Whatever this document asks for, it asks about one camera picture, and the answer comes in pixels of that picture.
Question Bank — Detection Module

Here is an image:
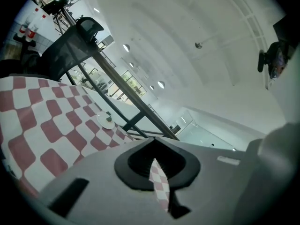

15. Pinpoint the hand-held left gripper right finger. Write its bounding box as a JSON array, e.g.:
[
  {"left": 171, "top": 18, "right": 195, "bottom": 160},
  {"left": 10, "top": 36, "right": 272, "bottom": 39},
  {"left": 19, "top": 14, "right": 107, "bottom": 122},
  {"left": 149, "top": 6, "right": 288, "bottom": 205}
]
[{"left": 154, "top": 137, "right": 249, "bottom": 225}]

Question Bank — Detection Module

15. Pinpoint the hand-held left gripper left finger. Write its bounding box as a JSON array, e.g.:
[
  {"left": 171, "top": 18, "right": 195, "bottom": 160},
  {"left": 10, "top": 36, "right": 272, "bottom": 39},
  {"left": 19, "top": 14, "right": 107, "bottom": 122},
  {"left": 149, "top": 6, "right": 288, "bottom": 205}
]
[{"left": 38, "top": 137, "right": 170, "bottom": 225}]

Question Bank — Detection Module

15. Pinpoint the white plate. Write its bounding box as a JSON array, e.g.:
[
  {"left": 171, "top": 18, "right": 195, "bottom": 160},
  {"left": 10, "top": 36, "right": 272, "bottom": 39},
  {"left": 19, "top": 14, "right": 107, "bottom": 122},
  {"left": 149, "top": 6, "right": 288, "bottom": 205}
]
[{"left": 96, "top": 111, "right": 116, "bottom": 130}]

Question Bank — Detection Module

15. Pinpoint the red white checkered table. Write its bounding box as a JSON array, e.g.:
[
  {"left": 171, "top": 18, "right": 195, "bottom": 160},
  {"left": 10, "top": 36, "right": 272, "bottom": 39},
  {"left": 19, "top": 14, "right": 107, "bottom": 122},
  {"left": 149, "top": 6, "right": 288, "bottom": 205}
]
[{"left": 0, "top": 75, "right": 171, "bottom": 213}]

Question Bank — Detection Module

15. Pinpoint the black mesh office chair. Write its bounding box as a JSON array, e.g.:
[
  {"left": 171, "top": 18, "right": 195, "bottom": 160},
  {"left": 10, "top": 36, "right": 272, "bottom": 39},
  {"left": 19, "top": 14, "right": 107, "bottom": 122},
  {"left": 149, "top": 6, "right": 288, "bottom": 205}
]
[{"left": 0, "top": 17, "right": 105, "bottom": 82}]

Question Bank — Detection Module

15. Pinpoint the glass cup with red label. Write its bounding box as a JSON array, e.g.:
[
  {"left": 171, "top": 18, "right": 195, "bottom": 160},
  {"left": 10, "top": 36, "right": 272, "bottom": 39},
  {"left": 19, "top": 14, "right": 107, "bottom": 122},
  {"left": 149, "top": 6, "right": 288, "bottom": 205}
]
[
  {"left": 26, "top": 24, "right": 38, "bottom": 42},
  {"left": 18, "top": 20, "right": 28, "bottom": 38}
]

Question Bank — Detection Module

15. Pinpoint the black stool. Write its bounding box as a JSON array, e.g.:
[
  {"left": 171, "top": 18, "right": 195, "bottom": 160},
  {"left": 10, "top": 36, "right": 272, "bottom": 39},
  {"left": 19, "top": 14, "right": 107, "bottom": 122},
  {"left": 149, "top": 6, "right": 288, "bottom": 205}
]
[{"left": 42, "top": 0, "right": 71, "bottom": 16}]

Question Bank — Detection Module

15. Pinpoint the black metal window frame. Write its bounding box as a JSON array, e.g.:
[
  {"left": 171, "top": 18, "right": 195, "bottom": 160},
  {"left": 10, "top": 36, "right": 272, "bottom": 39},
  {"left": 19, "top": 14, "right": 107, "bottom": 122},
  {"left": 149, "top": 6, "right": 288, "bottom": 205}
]
[{"left": 53, "top": 8, "right": 180, "bottom": 141}]

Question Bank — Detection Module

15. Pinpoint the black camera rig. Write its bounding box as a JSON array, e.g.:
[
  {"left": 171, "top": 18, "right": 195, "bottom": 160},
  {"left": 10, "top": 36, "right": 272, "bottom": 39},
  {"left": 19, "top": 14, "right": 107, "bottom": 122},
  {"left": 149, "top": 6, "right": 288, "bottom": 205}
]
[{"left": 257, "top": 41, "right": 293, "bottom": 80}]

